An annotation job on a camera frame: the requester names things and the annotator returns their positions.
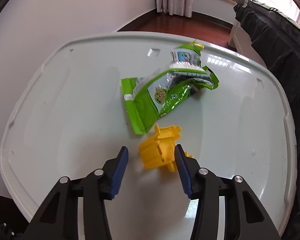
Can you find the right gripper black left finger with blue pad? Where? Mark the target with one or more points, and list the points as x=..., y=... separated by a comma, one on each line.
x=57, y=216

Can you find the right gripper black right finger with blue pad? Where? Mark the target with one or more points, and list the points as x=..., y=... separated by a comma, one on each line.
x=245, y=216

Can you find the white plastic storage box lid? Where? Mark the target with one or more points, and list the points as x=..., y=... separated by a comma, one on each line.
x=71, y=118

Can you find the yellow plastic toy part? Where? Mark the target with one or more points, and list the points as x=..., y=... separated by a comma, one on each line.
x=158, y=150

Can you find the green snack wrapper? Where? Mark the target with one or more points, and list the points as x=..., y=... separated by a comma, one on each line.
x=149, y=98

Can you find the bed with black skirt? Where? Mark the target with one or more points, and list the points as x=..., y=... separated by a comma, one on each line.
x=277, y=41

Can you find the black white printed blanket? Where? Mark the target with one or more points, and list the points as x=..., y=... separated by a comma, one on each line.
x=281, y=19

